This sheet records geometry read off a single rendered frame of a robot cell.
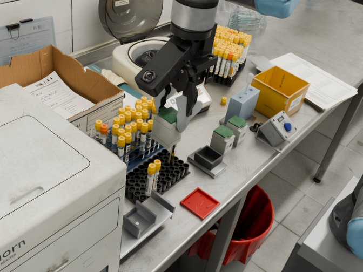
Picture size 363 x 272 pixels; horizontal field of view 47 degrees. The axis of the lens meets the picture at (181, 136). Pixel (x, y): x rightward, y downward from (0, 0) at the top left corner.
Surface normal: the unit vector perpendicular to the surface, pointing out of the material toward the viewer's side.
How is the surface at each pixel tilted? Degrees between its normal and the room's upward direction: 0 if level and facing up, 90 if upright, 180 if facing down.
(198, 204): 0
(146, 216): 90
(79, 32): 90
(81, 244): 90
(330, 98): 1
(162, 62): 31
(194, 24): 90
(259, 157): 0
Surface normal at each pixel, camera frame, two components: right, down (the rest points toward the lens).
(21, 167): 0.15, -0.77
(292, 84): -0.67, 0.39
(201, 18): 0.32, 0.64
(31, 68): 0.76, 0.46
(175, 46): -0.20, -0.45
